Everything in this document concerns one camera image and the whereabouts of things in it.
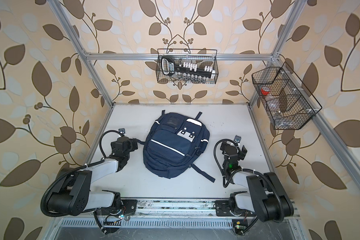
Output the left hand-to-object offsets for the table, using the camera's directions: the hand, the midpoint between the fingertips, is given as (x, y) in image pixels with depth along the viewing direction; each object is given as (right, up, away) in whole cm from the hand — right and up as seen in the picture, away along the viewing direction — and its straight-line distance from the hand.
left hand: (125, 139), depth 91 cm
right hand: (+67, -3, -3) cm, 67 cm away
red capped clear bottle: (+81, +28, -10) cm, 86 cm away
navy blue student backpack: (+30, -2, -2) cm, 30 cm away
